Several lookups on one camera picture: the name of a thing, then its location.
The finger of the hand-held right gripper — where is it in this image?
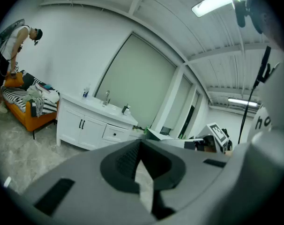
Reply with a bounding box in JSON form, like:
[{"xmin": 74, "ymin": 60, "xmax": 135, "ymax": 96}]
[{"xmin": 160, "ymin": 138, "xmax": 186, "ymax": 149}]

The person's head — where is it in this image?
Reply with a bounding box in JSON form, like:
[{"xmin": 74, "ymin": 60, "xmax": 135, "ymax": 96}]
[{"xmin": 247, "ymin": 0, "xmax": 284, "ymax": 53}]

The person's white shirt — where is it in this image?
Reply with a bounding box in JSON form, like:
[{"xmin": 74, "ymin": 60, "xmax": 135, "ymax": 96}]
[{"xmin": 247, "ymin": 38, "xmax": 284, "ymax": 140}]

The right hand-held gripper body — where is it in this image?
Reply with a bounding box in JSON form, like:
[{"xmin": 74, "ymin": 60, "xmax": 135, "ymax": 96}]
[{"xmin": 184, "ymin": 122, "xmax": 233, "ymax": 154}]

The grey fuzzy blanket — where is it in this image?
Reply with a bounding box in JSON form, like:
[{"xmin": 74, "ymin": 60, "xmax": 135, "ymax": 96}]
[{"xmin": 30, "ymin": 97, "xmax": 45, "ymax": 118}]

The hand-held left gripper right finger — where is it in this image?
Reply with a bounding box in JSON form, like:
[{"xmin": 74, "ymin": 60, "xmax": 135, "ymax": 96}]
[{"xmin": 140, "ymin": 139, "xmax": 230, "ymax": 225}]

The grey roller blind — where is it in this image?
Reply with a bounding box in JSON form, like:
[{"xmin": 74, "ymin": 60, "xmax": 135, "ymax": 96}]
[
  {"xmin": 164, "ymin": 75, "xmax": 193, "ymax": 130},
  {"xmin": 95, "ymin": 33, "xmax": 178, "ymax": 128}
]

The black camera cable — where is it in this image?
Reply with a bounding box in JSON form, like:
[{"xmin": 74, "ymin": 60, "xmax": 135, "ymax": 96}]
[{"xmin": 237, "ymin": 45, "xmax": 273, "ymax": 145}]

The white vanity cabinet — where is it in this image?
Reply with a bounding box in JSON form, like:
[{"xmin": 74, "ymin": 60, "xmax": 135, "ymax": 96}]
[{"xmin": 56, "ymin": 97, "xmax": 139, "ymax": 151}]

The chrome faucet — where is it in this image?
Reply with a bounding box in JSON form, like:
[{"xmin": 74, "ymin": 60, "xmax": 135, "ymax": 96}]
[{"xmin": 103, "ymin": 90, "xmax": 111, "ymax": 106}]

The white towel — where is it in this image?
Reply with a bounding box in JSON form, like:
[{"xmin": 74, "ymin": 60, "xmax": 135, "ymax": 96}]
[{"xmin": 42, "ymin": 91, "xmax": 60, "ymax": 104}]

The white plastic tub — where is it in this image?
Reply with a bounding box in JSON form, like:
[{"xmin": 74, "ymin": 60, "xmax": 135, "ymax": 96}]
[{"xmin": 145, "ymin": 127, "xmax": 175, "ymax": 142}]

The orange sofa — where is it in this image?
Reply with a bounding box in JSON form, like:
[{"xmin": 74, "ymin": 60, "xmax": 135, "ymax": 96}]
[{"xmin": 1, "ymin": 71, "xmax": 60, "ymax": 140}]

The red book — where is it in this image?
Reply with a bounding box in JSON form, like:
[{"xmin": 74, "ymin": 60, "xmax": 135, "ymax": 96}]
[{"xmin": 35, "ymin": 83, "xmax": 51, "ymax": 93}]

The green garment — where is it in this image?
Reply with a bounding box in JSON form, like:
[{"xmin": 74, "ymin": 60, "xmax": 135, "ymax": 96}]
[{"xmin": 22, "ymin": 85, "xmax": 43, "ymax": 103}]

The ceiling tube light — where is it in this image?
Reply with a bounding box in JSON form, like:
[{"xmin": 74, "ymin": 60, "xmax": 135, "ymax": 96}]
[
  {"xmin": 191, "ymin": 0, "xmax": 257, "ymax": 17},
  {"xmin": 227, "ymin": 97, "xmax": 260, "ymax": 106}
]

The orange cushion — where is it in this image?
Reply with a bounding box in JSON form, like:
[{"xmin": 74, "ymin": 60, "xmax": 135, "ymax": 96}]
[{"xmin": 5, "ymin": 71, "xmax": 24, "ymax": 88}]

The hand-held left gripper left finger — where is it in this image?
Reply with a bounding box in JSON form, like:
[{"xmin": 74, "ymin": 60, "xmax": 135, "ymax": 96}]
[{"xmin": 22, "ymin": 139, "xmax": 158, "ymax": 225}]

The head-worn camera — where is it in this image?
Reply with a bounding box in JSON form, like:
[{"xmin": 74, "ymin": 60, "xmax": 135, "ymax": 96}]
[{"xmin": 232, "ymin": 0, "xmax": 250, "ymax": 28}]

